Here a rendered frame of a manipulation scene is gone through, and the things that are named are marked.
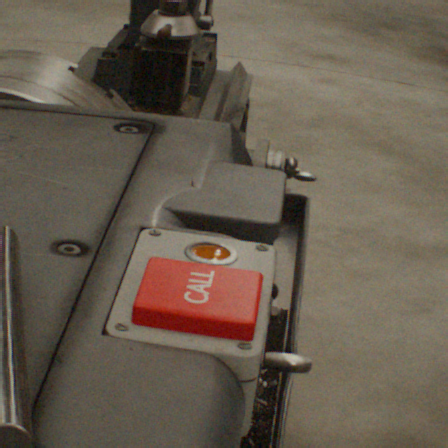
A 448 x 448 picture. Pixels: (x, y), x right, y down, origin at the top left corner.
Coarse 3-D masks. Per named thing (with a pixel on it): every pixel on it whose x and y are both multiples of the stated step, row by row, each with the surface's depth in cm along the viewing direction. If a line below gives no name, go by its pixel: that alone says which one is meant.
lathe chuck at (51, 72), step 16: (0, 64) 108; (16, 64) 108; (32, 64) 109; (48, 64) 110; (64, 64) 111; (32, 80) 105; (48, 80) 106; (64, 80) 108; (80, 80) 110; (64, 96) 105; (80, 96) 107; (96, 96) 109; (112, 96) 113
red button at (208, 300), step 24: (168, 264) 67; (192, 264) 67; (144, 288) 64; (168, 288) 64; (192, 288) 64; (216, 288) 65; (240, 288) 65; (144, 312) 62; (168, 312) 62; (192, 312) 62; (216, 312) 62; (240, 312) 62; (216, 336) 62; (240, 336) 62
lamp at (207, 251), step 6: (198, 246) 71; (204, 246) 71; (210, 246) 71; (216, 246) 71; (198, 252) 70; (204, 252) 70; (210, 252) 70; (216, 252) 71; (222, 252) 71; (228, 252) 71; (204, 258) 70; (210, 258) 70; (216, 258) 70; (222, 258) 70
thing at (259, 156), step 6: (240, 132) 180; (246, 138) 180; (258, 138) 177; (258, 144) 174; (264, 144) 175; (252, 150) 178; (258, 150) 172; (264, 150) 172; (252, 156) 173; (258, 156) 170; (264, 156) 170; (252, 162) 168; (258, 162) 168; (264, 162) 168; (264, 168) 168
